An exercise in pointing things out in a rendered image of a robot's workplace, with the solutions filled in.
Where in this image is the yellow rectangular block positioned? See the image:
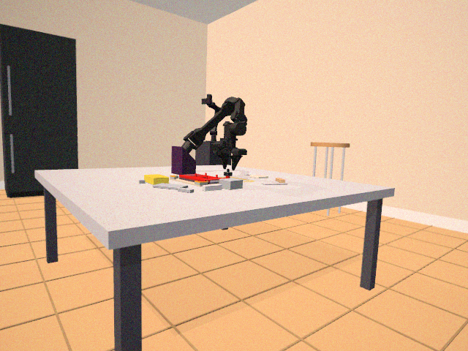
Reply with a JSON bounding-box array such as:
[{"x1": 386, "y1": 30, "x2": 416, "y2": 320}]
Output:
[{"x1": 144, "y1": 174, "x2": 169, "y2": 185}]

